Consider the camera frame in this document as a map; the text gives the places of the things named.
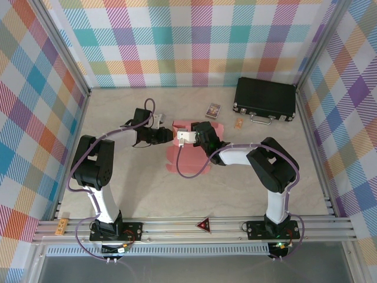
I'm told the pink paper box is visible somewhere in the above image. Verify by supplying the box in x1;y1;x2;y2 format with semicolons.
164;119;225;175

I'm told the black carrying case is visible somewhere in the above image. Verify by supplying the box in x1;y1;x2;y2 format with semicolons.
232;77;297;126

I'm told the red triangle light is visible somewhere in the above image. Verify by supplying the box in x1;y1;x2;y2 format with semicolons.
196;217;211;235

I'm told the black connector board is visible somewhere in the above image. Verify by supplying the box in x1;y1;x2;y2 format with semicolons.
101;243;130;256
269;241;291;259

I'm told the orange label block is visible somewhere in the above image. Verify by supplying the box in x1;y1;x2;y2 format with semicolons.
55;218;70;236

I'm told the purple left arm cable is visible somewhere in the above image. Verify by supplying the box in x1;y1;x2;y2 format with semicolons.
67;98;157;262

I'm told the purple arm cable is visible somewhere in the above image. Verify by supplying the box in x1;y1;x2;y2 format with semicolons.
67;98;157;262
176;141;306;262

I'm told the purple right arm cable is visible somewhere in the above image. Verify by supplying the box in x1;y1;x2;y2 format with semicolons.
176;141;306;262

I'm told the aluminium side rail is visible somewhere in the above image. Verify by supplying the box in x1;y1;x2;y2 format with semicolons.
51;88;91;221
296;88;338;218

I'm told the aluminium frame rail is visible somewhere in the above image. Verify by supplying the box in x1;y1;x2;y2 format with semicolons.
31;216;359;245

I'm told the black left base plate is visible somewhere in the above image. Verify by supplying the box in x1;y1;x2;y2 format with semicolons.
89;221;144;243

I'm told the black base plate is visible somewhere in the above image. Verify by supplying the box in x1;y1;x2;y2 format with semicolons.
89;221;144;243
245;219;301;240

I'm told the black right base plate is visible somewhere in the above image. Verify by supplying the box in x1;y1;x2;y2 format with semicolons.
245;219;301;240

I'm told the grey slotted cable duct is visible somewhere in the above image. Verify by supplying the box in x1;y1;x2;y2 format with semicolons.
46;243;270;256

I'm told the aluminium frame post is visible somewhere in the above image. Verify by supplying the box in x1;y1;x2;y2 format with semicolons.
29;0;92;100
294;0;353;95

